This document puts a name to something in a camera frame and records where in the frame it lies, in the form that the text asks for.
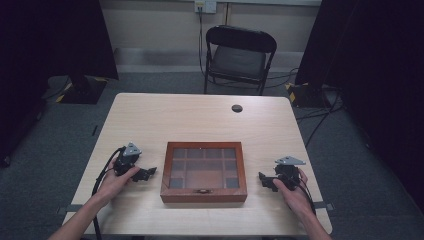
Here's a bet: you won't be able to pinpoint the person's right hand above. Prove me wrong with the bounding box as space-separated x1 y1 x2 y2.
272 167 316 218

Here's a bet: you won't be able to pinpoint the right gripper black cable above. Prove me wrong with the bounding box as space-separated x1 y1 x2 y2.
297 177 318 216

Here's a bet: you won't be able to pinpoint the black curtain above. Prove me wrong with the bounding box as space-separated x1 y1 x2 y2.
0 0 120 168
294 0 424 214

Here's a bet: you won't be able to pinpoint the black wall socket cable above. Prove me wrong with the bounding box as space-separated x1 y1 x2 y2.
197 5 214 84

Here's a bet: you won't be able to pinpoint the black floor cables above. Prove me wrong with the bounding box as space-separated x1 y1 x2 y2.
266 66 346 148

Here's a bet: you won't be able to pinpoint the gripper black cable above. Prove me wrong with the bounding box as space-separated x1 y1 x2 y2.
91 146 127 240
297 177 318 216

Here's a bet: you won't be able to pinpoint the person's left hand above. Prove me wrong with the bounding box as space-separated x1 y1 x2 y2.
95 158 142 205

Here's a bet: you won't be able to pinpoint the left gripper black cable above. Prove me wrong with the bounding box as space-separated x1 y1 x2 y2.
91 146 127 240

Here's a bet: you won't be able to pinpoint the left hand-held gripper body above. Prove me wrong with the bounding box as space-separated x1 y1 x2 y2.
113 142 143 177

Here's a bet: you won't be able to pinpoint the white wall socket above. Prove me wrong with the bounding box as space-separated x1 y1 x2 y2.
194 0 218 15

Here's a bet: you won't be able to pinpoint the wooden box with glass lid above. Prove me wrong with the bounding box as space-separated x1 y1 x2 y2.
160 141 248 204

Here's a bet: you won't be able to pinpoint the black stand base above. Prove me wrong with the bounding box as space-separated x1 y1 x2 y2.
285 81 333 109
55 75 109 106

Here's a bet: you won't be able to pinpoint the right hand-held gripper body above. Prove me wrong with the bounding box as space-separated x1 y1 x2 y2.
273 155 307 192

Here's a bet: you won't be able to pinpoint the black folding chair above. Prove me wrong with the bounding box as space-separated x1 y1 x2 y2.
203 24 278 97

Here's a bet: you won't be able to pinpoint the grey table edge strap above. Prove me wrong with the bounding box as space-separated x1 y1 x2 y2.
312 201 335 212
55 203 84 215

